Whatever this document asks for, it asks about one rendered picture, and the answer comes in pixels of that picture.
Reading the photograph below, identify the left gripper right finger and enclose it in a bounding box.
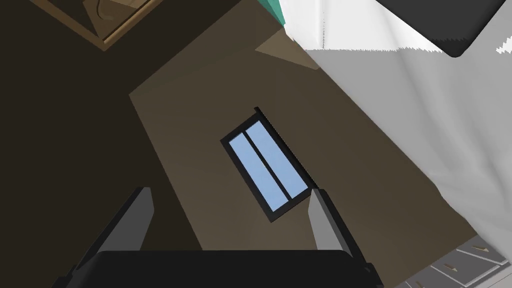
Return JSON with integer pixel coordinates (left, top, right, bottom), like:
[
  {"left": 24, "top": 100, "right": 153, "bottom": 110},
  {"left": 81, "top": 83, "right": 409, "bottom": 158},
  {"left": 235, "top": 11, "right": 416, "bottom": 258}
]
[{"left": 307, "top": 188, "right": 368, "bottom": 266}]

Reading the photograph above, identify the black framed window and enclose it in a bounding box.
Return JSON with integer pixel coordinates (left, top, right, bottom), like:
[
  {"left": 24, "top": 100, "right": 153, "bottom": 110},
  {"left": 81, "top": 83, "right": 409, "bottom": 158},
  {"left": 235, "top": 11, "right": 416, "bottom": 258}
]
[{"left": 219, "top": 106, "right": 320, "bottom": 224}]

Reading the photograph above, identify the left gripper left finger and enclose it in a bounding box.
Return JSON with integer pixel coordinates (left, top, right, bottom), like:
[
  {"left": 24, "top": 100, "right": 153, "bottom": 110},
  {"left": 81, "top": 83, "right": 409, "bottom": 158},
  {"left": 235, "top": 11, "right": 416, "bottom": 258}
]
[{"left": 78, "top": 186, "right": 155, "bottom": 266}]

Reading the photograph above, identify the grey drawer cabinet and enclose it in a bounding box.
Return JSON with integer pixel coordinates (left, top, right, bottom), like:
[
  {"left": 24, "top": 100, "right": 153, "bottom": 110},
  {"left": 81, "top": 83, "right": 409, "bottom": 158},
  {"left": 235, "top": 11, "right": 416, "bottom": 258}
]
[{"left": 399, "top": 233, "right": 512, "bottom": 288}]

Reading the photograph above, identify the brown framed picture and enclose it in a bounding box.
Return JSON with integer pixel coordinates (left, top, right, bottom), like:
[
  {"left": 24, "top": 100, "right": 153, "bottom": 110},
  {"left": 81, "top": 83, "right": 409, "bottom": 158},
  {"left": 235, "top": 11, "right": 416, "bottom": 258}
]
[{"left": 29, "top": 0, "right": 165, "bottom": 53}]

